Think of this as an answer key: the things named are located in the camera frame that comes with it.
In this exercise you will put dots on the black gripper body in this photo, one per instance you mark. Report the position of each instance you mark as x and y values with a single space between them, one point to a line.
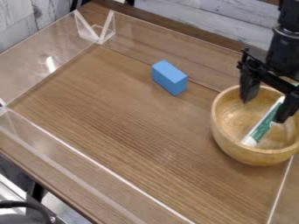
267 73

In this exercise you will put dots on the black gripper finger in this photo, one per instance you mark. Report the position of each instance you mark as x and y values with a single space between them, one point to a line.
287 108
248 84

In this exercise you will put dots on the green and white marker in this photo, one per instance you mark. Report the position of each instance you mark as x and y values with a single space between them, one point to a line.
262 127

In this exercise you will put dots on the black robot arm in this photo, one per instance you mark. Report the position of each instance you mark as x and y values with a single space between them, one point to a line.
282 63

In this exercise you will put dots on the brown wooden bowl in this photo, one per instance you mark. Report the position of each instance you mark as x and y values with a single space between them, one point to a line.
232 120

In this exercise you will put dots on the blue rectangular block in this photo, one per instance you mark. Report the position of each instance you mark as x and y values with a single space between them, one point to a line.
170 77

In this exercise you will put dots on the black metal base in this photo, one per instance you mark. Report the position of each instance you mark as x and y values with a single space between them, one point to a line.
27 216

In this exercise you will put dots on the clear acrylic tray wall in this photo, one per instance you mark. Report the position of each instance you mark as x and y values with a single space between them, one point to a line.
120 149

